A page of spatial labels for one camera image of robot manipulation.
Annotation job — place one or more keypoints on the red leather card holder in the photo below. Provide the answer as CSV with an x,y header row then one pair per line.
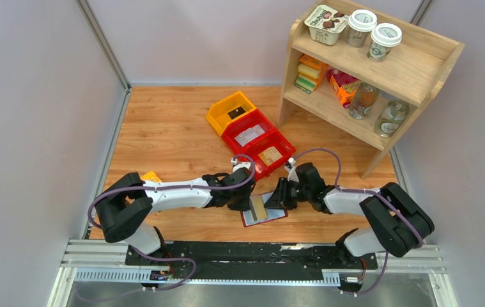
x,y
272,214

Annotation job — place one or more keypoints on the gold card in bin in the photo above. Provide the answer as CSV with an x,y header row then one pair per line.
x,y
270,155

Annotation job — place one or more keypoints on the orange snack bag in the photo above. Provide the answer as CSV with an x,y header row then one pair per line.
x,y
344,86

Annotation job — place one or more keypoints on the red plastic bin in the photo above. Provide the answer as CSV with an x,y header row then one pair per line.
x,y
271,138
255,117

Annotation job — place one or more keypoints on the paper coffee cup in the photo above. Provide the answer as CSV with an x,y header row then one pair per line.
x,y
384,37
361,22

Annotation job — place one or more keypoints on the black card in bin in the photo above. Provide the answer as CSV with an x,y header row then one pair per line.
x,y
233,114

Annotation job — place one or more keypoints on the red plastic bin front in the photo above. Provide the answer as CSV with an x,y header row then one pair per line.
x,y
271,138

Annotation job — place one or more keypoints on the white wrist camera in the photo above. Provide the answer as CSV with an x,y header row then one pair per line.
x,y
238,163
290,167

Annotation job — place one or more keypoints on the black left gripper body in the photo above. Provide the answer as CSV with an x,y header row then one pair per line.
x,y
239,202

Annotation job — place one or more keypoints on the yellow plastic bin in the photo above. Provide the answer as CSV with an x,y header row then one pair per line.
x,y
227,110

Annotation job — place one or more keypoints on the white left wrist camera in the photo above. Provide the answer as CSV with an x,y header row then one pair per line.
x,y
238,163

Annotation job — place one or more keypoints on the glass bottle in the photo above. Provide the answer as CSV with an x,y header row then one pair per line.
x,y
391,118
365,97

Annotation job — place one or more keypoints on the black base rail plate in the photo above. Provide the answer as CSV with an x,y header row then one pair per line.
x,y
257,260

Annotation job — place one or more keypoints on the Chobani yogurt cup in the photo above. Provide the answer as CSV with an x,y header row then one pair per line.
x,y
326,24

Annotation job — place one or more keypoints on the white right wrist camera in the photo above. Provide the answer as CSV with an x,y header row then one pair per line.
x,y
290,167

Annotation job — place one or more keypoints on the red plastic bin middle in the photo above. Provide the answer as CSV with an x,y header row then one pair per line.
x,y
255,117

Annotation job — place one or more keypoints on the wooden shelf unit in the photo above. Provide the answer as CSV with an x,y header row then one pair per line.
x,y
415,71

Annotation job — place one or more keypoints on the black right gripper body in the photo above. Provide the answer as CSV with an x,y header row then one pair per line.
x,y
292,193

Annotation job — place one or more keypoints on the paper coffee cup right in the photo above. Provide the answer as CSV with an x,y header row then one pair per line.
x,y
384,37

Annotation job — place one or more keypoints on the glass bottle right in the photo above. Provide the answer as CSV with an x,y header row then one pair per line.
x,y
391,118

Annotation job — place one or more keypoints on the white card in bin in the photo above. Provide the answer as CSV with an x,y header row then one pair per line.
x,y
249,135

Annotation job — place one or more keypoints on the orange green snack box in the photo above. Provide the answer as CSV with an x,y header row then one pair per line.
x,y
151,176

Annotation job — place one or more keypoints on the paper coffee cup left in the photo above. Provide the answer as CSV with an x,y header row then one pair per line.
x,y
361,22

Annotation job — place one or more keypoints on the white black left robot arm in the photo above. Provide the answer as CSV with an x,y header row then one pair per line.
x,y
124,206

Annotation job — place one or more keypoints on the stack of sponges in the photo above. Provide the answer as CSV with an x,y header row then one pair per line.
x,y
310,73

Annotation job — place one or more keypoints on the glass bottle left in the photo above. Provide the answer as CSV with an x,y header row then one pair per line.
x,y
365,97

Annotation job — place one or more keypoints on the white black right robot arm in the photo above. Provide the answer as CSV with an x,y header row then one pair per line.
x,y
397,223

